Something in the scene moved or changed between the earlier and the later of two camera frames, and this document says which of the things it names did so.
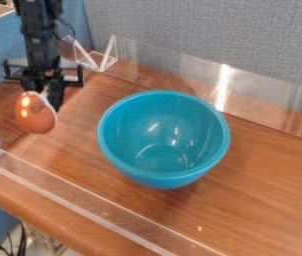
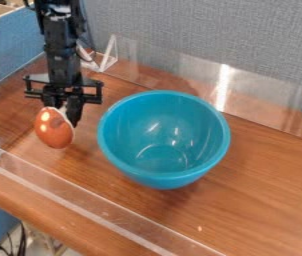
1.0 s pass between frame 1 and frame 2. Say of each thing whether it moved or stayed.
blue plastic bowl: stayed
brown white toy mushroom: moved
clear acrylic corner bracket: stayed
